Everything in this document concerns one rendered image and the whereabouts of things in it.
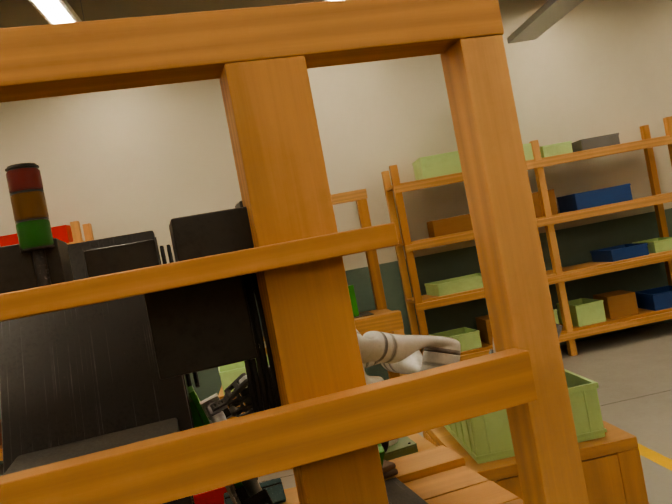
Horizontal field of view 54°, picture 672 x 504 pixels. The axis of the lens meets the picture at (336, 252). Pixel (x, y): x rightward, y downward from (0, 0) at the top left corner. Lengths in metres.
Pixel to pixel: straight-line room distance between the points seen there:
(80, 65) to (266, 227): 0.39
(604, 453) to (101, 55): 1.76
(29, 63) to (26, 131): 6.34
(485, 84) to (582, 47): 6.89
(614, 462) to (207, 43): 1.69
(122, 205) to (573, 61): 5.11
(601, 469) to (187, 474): 1.45
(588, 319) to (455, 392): 6.11
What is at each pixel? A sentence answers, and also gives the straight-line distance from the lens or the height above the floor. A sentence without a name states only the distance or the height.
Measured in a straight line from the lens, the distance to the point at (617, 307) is 7.43.
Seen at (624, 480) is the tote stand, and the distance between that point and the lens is 2.28.
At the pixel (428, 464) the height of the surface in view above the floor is 0.90.
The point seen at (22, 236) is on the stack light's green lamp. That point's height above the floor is 1.62.
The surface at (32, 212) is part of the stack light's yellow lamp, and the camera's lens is 1.14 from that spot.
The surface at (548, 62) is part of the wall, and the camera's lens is 7.96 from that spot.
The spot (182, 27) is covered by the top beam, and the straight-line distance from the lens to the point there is 1.17.
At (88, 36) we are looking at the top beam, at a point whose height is 1.91.
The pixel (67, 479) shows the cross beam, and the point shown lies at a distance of 1.09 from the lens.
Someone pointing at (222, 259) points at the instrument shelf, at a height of 1.53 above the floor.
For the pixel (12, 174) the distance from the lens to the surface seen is 1.15.
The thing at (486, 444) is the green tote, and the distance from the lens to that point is 2.15.
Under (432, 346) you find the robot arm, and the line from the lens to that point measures 1.66.
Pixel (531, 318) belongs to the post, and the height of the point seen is 1.32.
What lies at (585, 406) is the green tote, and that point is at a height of 0.89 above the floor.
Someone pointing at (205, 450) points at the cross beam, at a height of 1.25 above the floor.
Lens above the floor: 1.52
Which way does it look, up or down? level
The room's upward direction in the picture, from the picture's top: 11 degrees counter-clockwise
